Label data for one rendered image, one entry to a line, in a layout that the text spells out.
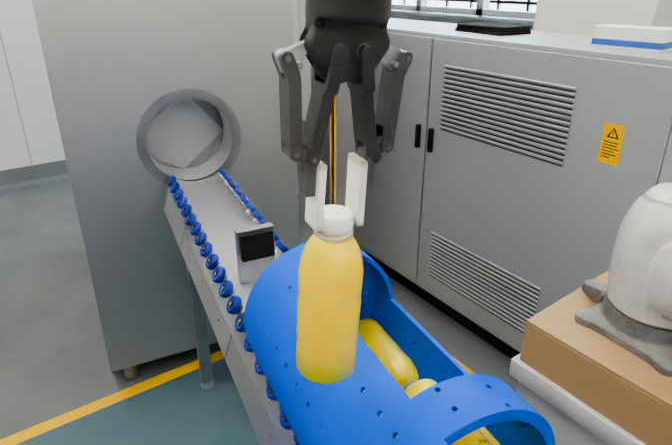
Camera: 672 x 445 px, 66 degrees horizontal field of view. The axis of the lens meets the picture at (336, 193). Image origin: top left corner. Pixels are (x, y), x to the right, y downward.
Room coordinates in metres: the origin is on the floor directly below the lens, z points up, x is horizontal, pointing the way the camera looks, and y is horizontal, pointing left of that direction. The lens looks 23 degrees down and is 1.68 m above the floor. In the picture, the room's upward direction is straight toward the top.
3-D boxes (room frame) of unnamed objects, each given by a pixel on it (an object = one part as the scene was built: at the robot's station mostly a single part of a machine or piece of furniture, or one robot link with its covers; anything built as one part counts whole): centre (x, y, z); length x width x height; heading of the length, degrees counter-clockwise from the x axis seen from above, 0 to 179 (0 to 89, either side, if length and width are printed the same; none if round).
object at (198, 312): (1.80, 0.58, 0.31); 0.06 x 0.06 x 0.63; 26
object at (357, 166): (0.48, -0.02, 1.48); 0.03 x 0.01 x 0.07; 26
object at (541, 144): (2.61, -0.65, 0.72); 2.15 x 0.54 x 1.45; 35
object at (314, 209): (0.47, 0.02, 1.49); 0.03 x 0.01 x 0.07; 26
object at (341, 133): (1.48, -0.02, 0.85); 0.06 x 0.06 x 1.70; 26
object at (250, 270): (1.20, 0.21, 1.00); 0.10 x 0.04 x 0.15; 116
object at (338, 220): (0.47, 0.00, 1.46); 0.04 x 0.04 x 0.02
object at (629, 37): (1.94, -1.08, 1.48); 0.24 x 0.12 x 0.08; 43
